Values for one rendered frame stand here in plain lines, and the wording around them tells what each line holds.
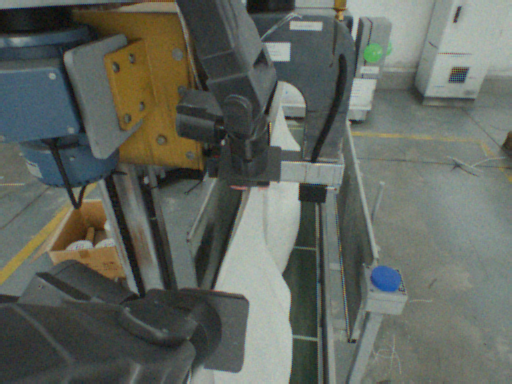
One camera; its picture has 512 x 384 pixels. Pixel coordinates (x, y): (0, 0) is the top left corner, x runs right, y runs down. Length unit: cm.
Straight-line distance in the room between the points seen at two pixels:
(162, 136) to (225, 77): 38
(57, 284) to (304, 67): 51
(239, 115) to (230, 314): 22
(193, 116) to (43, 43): 22
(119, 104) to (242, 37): 28
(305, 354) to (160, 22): 100
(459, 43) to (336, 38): 380
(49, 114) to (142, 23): 26
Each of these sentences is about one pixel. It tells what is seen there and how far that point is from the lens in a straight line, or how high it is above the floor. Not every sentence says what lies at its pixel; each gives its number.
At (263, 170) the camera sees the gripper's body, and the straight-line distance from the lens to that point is 54.
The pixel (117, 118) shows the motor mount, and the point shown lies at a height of 120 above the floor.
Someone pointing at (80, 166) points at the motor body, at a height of 113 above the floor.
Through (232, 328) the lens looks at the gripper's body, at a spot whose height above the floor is 113.
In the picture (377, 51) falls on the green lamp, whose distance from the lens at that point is 63.
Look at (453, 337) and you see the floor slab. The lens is 189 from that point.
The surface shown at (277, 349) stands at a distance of 69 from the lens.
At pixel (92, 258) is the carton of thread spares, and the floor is 17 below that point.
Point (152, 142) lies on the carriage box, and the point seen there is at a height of 109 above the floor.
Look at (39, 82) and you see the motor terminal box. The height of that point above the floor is 129.
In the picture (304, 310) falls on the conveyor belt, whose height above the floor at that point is 38.
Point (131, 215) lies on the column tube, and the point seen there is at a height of 82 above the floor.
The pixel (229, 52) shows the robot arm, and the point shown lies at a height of 133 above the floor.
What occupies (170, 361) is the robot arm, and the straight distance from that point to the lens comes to 17.
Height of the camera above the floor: 141
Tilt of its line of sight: 35 degrees down
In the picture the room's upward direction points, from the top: straight up
